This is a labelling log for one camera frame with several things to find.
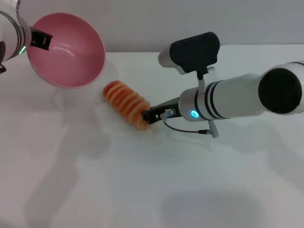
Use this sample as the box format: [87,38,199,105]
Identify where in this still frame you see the orange striped bread roll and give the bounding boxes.
[101,80,153,132]

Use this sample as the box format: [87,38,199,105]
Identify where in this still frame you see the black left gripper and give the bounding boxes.
[29,27,54,51]

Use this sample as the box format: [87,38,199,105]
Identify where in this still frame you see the right wrist cable with plug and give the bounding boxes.
[160,107,220,139]

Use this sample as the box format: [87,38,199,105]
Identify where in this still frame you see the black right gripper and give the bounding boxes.
[142,96,183,125]

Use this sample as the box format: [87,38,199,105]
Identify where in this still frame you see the pink plastic bowl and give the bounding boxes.
[26,12,106,89]

